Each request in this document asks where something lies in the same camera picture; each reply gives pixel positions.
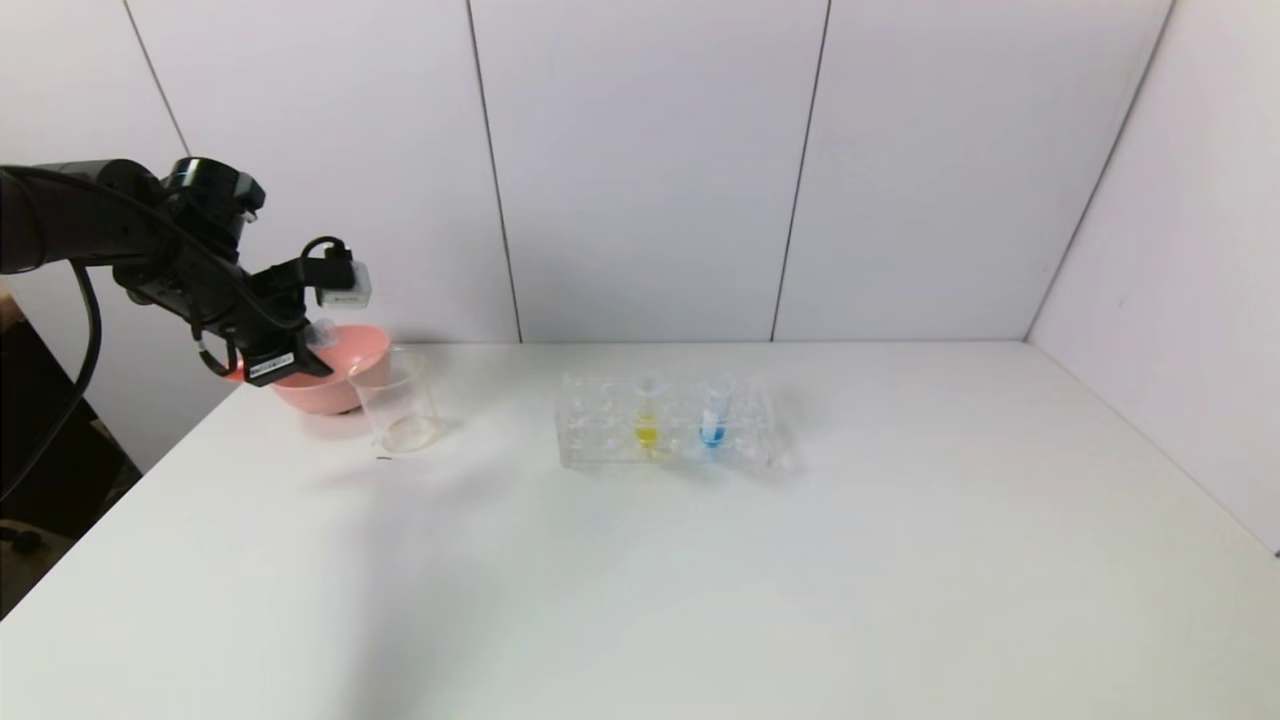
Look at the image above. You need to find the test tube with yellow pigment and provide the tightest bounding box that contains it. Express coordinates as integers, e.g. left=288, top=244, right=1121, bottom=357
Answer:
left=632, top=372, right=663, bottom=457

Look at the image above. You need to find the clear acrylic test tube rack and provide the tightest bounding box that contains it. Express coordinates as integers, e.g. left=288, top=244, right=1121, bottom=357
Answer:
left=556, top=372, right=791, bottom=471

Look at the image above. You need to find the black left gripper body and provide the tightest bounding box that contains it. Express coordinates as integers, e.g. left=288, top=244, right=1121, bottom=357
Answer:
left=238, top=318, right=313, bottom=387

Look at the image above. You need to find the pink plastic bowl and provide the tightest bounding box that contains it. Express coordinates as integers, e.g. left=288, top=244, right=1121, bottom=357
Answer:
left=225, top=322, right=393, bottom=418

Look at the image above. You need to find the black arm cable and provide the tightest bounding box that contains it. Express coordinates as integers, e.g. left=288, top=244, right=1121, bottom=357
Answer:
left=0, top=165, right=353, bottom=503

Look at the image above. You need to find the clear plastic beaker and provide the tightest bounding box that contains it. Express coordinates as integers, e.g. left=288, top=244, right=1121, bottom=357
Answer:
left=347, top=347, right=442, bottom=459

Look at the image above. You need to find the test tube with blue pigment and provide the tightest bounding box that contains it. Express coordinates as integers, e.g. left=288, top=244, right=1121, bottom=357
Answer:
left=698, top=376, right=733, bottom=450

